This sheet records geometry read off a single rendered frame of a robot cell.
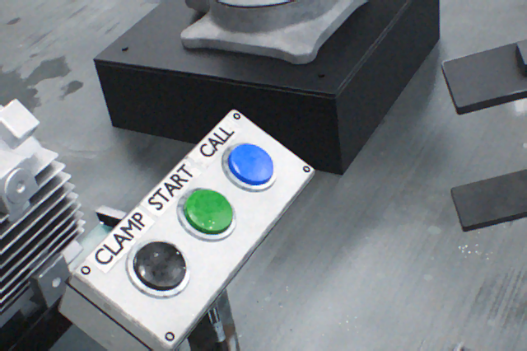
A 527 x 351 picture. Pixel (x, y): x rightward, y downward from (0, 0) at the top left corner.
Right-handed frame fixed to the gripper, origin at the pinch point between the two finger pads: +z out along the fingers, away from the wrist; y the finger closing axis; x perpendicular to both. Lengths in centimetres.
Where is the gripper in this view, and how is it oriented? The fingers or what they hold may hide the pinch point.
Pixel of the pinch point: (472, 152)
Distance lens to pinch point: 49.4
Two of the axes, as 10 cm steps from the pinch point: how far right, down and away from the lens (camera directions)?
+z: -9.6, 2.5, 1.1
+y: -2.2, -4.8, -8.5
